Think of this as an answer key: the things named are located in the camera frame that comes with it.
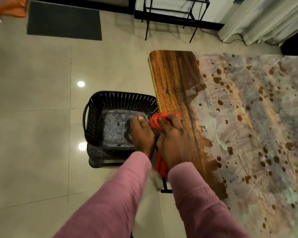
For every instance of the person's right hand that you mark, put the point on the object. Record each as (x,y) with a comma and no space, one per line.
(176,143)

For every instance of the person's left hand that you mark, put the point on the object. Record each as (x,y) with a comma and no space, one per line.
(142,138)

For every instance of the person's right thumb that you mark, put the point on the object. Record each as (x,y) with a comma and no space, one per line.
(165,127)

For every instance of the person's left thumb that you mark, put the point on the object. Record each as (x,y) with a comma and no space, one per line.
(139,123)

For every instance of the red cloth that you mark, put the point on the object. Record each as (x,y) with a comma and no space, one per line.
(155,122)

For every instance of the person's left forearm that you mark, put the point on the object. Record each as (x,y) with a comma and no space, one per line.
(114,198)

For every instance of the person's right forearm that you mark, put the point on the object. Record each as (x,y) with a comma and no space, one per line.
(201,203)

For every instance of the black plastic woven basket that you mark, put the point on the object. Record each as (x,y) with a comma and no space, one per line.
(99,113)

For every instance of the black table leg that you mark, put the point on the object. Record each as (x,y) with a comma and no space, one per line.
(166,187)

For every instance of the dark grey floor mat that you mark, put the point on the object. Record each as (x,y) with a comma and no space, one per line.
(64,21)

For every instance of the black low cabinet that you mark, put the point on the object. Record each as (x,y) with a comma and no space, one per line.
(89,1)

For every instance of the pale grey curtain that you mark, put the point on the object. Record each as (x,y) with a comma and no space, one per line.
(263,19)

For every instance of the orange bag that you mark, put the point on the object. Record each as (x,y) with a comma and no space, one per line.
(11,7)

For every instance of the black metal frame stand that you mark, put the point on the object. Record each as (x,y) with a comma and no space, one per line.
(149,12)

